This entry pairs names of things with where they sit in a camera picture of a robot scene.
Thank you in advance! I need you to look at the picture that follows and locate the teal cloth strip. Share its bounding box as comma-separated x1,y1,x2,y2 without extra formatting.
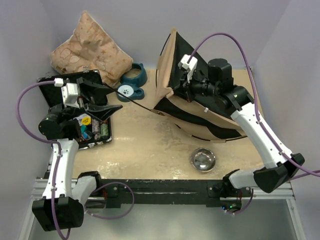
80,125,87,136

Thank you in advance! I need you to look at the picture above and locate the black poker chip case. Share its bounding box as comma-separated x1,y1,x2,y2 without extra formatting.
38,70,112,149

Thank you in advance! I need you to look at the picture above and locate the purple cable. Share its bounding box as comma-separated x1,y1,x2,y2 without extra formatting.
16,80,135,240
189,32,320,216

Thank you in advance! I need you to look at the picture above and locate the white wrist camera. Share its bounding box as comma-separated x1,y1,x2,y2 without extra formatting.
178,54,198,80
54,78,80,108

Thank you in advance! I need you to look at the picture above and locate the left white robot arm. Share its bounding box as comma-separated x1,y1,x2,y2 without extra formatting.
32,77,122,232

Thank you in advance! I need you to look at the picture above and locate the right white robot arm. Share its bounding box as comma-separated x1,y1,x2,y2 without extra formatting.
178,54,305,197

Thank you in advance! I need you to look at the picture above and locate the teal pet bowl stand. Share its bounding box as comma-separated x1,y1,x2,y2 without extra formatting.
120,63,148,87

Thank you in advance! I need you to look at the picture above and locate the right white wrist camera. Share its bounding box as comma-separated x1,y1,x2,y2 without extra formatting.
178,54,198,80

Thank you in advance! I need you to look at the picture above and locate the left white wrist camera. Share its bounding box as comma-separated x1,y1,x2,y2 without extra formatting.
54,78,80,108

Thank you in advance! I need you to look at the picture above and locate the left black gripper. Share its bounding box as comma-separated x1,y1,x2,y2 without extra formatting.
48,78,122,122

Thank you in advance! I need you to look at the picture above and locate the black tent pole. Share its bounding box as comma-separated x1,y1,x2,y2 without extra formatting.
106,84,161,115

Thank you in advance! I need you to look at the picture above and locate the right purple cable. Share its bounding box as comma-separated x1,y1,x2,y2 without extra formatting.
189,32,320,216

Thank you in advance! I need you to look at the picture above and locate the steel pet bowl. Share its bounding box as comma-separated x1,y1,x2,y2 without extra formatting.
190,148,216,173

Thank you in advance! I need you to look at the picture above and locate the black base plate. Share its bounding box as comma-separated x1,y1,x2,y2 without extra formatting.
90,179,251,208

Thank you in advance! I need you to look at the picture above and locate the yellow round dealer button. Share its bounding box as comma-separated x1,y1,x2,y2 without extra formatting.
81,116,92,126

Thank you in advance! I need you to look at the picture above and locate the beige patterned pet cushion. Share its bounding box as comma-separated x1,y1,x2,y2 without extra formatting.
50,11,133,87

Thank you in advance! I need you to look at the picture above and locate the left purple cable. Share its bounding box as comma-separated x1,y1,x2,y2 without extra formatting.
16,80,135,240

